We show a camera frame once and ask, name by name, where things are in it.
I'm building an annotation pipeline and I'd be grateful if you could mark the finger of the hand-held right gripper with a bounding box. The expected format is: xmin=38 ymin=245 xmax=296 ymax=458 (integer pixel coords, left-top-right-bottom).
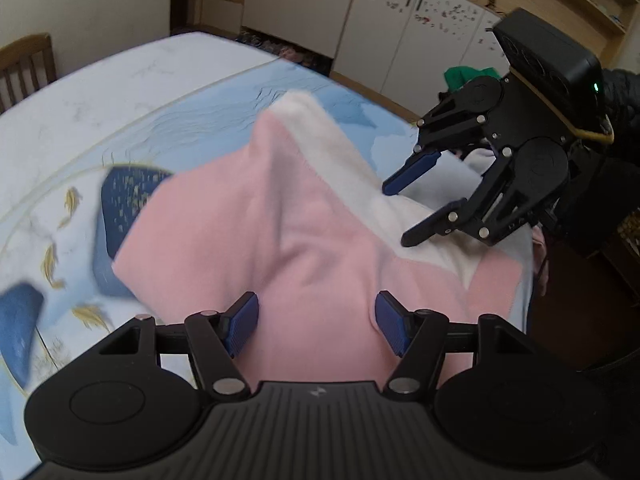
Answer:
xmin=401 ymin=151 xmax=522 ymax=248
xmin=381 ymin=89 xmax=497 ymax=197

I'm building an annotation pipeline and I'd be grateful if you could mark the blue white printed tablecloth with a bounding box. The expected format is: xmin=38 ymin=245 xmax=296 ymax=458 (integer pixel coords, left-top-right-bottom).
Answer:
xmin=0 ymin=31 xmax=531 ymax=441

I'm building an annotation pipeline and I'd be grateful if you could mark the green garment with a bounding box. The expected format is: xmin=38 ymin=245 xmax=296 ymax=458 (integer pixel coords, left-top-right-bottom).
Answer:
xmin=444 ymin=65 xmax=501 ymax=92

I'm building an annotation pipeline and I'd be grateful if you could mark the white cabinet row with stickers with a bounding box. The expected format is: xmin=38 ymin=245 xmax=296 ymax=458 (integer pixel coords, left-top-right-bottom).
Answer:
xmin=240 ymin=0 xmax=521 ymax=111

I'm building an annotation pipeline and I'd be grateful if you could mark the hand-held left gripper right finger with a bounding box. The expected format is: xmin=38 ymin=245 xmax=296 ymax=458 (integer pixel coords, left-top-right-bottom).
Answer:
xmin=374 ymin=290 xmax=527 ymax=402

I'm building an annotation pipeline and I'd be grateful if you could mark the pile of shoes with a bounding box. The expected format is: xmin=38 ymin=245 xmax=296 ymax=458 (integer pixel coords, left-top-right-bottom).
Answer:
xmin=239 ymin=30 xmax=332 ymax=72

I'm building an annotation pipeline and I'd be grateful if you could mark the slatted wooden chair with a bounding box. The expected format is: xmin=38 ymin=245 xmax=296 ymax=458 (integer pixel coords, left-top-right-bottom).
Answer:
xmin=0 ymin=33 xmax=57 ymax=113

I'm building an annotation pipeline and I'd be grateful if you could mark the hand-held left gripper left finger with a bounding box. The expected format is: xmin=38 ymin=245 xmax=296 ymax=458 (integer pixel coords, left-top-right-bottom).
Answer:
xmin=97 ymin=291 xmax=261 ymax=402

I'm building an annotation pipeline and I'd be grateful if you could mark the pink and white towel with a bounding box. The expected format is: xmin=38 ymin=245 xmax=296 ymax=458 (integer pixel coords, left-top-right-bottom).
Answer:
xmin=111 ymin=89 xmax=533 ymax=391

